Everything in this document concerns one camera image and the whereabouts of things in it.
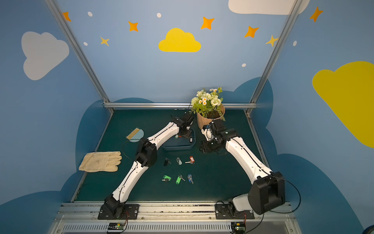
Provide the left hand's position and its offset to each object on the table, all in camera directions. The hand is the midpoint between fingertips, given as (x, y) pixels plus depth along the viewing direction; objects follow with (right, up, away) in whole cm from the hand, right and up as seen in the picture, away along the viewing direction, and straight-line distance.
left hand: (185, 131), depth 105 cm
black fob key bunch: (-12, -19, -12) cm, 26 cm away
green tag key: (-11, -28, -19) cm, 35 cm away
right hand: (+12, -8, -23) cm, 27 cm away
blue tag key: (+3, -27, -19) cm, 33 cm away
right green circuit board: (+28, -48, -32) cm, 64 cm away
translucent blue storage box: (-3, -8, -3) cm, 9 cm away
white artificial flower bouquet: (+13, +16, -24) cm, 32 cm away
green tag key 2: (-4, -28, -19) cm, 34 cm away
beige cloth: (-56, -19, -14) cm, 61 cm away
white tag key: (-4, -19, -12) cm, 23 cm away
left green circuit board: (-34, -46, -34) cm, 67 cm away
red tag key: (+4, -19, -12) cm, 23 cm away
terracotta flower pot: (+11, +7, -9) cm, 16 cm away
